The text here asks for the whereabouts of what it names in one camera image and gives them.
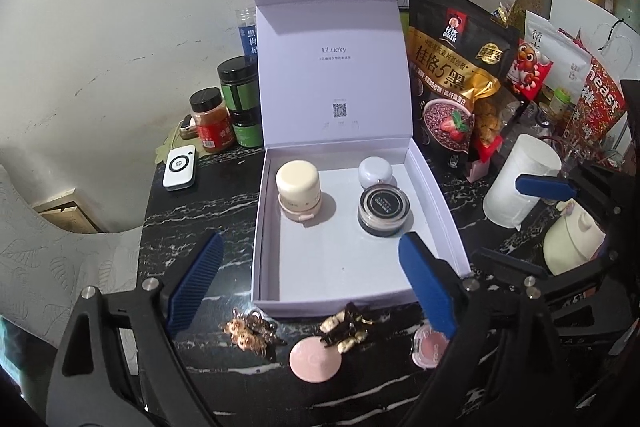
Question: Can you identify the white tissue pack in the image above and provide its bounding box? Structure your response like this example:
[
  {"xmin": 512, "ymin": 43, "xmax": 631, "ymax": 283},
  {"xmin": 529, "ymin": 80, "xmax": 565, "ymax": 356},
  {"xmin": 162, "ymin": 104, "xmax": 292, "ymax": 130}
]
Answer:
[{"xmin": 482, "ymin": 134, "xmax": 562, "ymax": 229}]

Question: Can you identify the black bow hair clip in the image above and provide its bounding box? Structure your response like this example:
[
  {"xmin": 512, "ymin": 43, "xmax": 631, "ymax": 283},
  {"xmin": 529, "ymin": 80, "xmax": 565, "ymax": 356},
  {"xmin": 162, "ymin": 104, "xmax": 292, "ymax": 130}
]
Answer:
[{"xmin": 319, "ymin": 302, "xmax": 376, "ymax": 353}]

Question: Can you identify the woven straw disc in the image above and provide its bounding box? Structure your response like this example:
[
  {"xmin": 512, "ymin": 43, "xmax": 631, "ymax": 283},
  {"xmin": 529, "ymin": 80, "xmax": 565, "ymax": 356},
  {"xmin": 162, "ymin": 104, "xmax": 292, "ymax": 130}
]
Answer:
[{"xmin": 510, "ymin": 0, "xmax": 546, "ymax": 28}]

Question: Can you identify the white pouch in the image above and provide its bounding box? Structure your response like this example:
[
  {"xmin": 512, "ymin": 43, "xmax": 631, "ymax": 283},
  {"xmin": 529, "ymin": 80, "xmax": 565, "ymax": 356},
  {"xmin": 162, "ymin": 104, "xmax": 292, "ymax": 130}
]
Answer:
[{"xmin": 522, "ymin": 11, "xmax": 591, "ymax": 108}]

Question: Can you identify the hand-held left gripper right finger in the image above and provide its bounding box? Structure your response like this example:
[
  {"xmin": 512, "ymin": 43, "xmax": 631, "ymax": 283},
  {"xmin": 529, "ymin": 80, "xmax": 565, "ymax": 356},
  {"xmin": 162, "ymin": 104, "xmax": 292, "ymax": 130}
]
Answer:
[{"xmin": 397, "ymin": 231, "xmax": 588, "ymax": 427}]

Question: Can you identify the grey leaf pattern cushion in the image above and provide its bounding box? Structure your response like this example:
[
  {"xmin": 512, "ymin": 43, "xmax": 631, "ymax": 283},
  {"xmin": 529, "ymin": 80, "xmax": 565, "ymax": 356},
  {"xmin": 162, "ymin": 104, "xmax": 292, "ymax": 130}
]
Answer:
[{"xmin": 0, "ymin": 164, "xmax": 146, "ymax": 348}]

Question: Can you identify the red spice jar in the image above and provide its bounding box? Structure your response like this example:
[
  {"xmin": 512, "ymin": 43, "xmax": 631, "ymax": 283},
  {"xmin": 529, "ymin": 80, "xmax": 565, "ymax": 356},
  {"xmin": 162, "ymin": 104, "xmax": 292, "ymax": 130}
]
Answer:
[{"xmin": 189, "ymin": 89, "xmax": 236, "ymax": 154}]

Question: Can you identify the small green cap bottle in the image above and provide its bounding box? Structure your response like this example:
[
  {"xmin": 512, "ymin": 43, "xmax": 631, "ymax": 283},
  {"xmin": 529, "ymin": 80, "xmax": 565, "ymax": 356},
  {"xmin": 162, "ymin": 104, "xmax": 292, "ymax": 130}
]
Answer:
[{"xmin": 550, "ymin": 88, "xmax": 573, "ymax": 118}]

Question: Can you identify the pink round compact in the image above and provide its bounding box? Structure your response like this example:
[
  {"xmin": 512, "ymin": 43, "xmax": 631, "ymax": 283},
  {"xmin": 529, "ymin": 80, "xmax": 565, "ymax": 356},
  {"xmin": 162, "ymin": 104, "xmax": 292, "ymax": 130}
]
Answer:
[{"xmin": 289, "ymin": 337, "xmax": 343, "ymax": 383}]

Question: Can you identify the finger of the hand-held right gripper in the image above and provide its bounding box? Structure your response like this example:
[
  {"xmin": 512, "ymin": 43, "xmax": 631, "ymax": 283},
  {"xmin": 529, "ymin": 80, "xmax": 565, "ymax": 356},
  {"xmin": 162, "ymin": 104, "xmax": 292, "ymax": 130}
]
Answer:
[
  {"xmin": 472, "ymin": 247, "xmax": 618, "ymax": 303},
  {"xmin": 517, "ymin": 164, "xmax": 640, "ymax": 228}
]

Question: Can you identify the white wireless charger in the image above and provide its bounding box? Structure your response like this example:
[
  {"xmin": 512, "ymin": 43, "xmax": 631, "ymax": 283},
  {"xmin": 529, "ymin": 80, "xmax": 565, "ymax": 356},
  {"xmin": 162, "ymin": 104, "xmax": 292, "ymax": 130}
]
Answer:
[{"xmin": 162, "ymin": 145, "xmax": 197, "ymax": 192}]

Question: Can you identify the green jar black lid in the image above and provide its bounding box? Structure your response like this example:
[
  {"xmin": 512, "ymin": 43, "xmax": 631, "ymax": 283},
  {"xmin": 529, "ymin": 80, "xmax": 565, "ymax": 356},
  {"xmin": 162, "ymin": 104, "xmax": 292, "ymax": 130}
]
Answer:
[
  {"xmin": 231, "ymin": 109, "xmax": 264, "ymax": 148},
  {"xmin": 216, "ymin": 55, "xmax": 260, "ymax": 112}
]

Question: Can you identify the small pink blush compact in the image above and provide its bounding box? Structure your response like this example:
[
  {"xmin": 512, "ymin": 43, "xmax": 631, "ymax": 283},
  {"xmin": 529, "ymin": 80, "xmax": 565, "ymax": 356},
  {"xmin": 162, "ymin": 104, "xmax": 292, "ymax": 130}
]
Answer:
[{"xmin": 411, "ymin": 324, "xmax": 453, "ymax": 368}]

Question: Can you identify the clear powder jar black lid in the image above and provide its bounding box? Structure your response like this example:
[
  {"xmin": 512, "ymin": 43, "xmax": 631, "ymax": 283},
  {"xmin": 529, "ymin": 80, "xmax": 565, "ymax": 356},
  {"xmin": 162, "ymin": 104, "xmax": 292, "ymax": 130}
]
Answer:
[{"xmin": 357, "ymin": 186, "xmax": 412, "ymax": 238}]

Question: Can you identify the cream cylindrical jar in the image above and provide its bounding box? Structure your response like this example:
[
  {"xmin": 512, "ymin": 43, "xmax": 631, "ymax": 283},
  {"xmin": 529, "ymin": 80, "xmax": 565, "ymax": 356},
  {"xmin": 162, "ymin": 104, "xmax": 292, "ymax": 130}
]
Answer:
[{"xmin": 275, "ymin": 160, "xmax": 321, "ymax": 208}]

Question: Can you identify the red patterned snack bag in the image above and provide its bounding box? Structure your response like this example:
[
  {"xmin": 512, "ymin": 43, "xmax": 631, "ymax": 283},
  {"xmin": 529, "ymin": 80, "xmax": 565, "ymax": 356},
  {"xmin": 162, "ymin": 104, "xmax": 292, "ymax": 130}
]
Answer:
[{"xmin": 565, "ymin": 42, "xmax": 628, "ymax": 152}]

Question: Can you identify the blue label clear bottle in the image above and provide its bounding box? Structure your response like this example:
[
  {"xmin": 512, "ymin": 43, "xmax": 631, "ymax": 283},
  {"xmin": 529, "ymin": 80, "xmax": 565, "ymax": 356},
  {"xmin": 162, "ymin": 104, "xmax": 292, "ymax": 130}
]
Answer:
[{"xmin": 235, "ymin": 7, "xmax": 261, "ymax": 68}]

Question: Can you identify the clear hair claw with bears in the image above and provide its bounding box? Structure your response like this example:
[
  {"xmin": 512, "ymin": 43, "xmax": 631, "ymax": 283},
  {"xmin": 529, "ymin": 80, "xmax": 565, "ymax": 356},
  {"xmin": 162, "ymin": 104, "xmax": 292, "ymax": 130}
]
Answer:
[{"xmin": 222, "ymin": 311, "xmax": 288, "ymax": 360}]

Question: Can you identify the lavender white gift box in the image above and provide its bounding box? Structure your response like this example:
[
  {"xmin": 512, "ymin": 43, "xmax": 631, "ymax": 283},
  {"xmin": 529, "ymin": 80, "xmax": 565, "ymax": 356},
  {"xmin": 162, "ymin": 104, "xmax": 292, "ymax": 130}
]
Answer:
[{"xmin": 248, "ymin": 0, "xmax": 471, "ymax": 319}]

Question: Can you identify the black oatmeal bag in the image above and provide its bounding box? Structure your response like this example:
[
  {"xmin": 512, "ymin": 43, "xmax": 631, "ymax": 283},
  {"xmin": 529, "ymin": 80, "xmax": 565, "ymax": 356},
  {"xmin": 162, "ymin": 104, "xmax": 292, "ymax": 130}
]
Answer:
[{"xmin": 407, "ymin": 0, "xmax": 521, "ymax": 180}]

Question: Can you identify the beige perforated panel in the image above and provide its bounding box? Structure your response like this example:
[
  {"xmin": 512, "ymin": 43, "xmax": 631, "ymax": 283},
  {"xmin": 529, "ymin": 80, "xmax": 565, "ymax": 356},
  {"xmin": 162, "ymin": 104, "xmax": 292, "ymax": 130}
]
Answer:
[{"xmin": 32, "ymin": 188, "xmax": 101, "ymax": 234}]

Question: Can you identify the white domed jar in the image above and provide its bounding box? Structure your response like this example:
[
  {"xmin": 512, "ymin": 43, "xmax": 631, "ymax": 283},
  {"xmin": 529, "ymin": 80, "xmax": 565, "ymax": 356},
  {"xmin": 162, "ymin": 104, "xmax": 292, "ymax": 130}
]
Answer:
[{"xmin": 358, "ymin": 157, "xmax": 396, "ymax": 188}]

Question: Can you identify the green leaf coaster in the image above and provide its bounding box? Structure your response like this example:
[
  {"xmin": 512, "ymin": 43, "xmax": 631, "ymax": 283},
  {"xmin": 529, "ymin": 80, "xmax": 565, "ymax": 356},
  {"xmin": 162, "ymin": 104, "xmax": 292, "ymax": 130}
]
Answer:
[{"xmin": 152, "ymin": 127, "xmax": 201, "ymax": 165}]

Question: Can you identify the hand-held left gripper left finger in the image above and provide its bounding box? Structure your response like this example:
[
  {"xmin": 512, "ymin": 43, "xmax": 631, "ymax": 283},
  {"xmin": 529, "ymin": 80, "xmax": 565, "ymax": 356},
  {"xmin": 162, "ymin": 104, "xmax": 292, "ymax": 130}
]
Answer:
[{"xmin": 45, "ymin": 231, "xmax": 225, "ymax": 427}]

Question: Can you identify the small pink box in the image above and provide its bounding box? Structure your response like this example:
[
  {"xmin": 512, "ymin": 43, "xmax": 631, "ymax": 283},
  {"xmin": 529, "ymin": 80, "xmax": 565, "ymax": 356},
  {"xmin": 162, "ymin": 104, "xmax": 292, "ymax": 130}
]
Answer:
[{"xmin": 465, "ymin": 159, "xmax": 491, "ymax": 182}]

